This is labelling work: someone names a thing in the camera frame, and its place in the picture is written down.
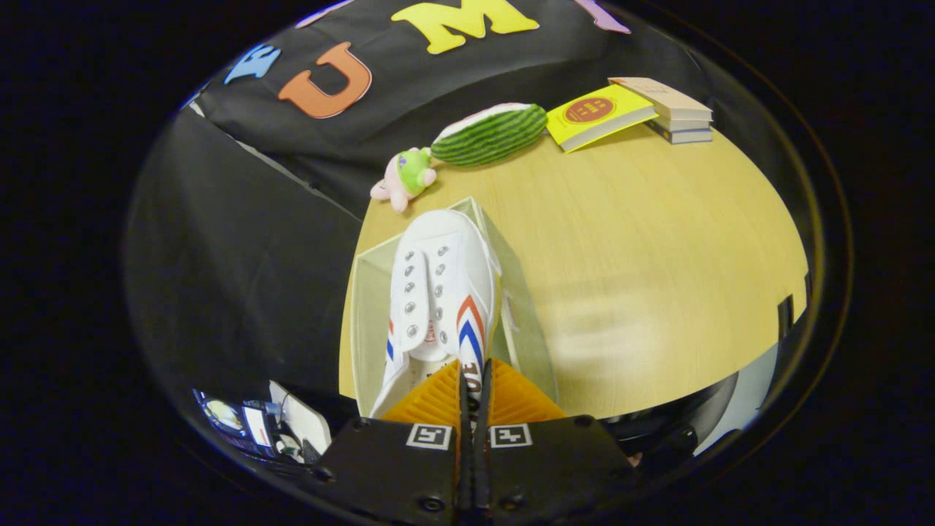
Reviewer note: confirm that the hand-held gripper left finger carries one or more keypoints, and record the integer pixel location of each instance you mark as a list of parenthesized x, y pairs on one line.
[(387, 467)]

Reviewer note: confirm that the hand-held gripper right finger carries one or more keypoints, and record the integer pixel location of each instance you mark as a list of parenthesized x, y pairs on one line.
[(555, 467)]

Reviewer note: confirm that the pale green storage box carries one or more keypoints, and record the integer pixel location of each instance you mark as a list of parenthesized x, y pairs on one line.
[(369, 321)]

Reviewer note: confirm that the white flat device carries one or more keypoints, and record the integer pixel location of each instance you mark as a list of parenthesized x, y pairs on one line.
[(303, 420)]

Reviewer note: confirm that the blue printed package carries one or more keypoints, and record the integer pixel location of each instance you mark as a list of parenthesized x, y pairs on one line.
[(230, 420)]

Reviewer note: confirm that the black backdrop cloth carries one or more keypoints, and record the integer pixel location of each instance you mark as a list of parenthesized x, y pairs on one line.
[(241, 256)]

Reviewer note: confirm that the pink plush toy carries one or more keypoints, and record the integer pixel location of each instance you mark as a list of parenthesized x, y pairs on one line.
[(409, 179)]

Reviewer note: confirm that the watermelon slice plush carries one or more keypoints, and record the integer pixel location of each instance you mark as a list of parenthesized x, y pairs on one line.
[(489, 135)]

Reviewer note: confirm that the yellow book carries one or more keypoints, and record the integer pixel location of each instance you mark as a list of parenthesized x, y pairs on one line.
[(595, 113)]

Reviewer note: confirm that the stack of beige books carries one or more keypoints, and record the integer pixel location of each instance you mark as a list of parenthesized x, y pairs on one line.
[(672, 98)]

